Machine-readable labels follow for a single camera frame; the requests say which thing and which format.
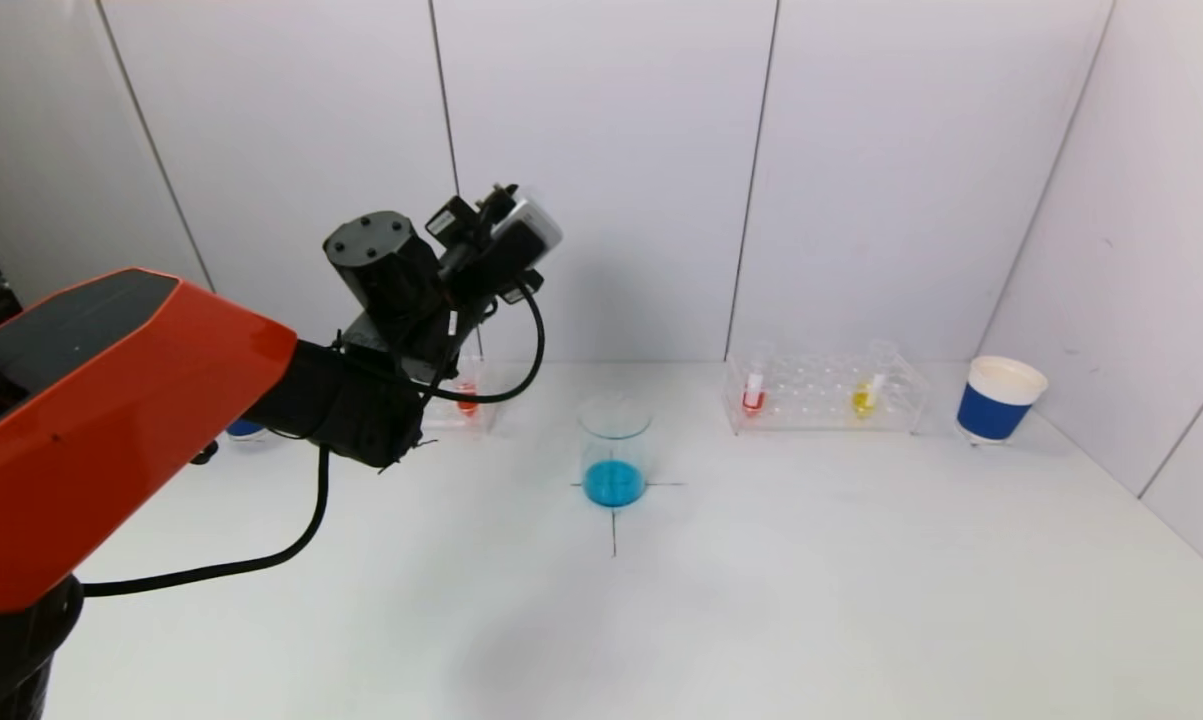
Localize clear glass beaker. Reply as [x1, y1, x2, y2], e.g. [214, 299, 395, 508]
[578, 396, 653, 509]

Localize red pigment test tube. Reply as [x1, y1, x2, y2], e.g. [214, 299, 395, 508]
[453, 352, 483, 420]

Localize clear acrylic test tube rack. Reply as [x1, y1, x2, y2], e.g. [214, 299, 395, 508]
[419, 354, 498, 434]
[722, 354, 930, 437]

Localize white labelled red pigment tube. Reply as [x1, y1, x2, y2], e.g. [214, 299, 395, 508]
[740, 340, 775, 418]

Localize yellow pigment test tube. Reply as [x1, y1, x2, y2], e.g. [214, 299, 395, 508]
[849, 341, 898, 422]

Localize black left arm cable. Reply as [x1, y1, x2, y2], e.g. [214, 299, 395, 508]
[81, 285, 548, 600]

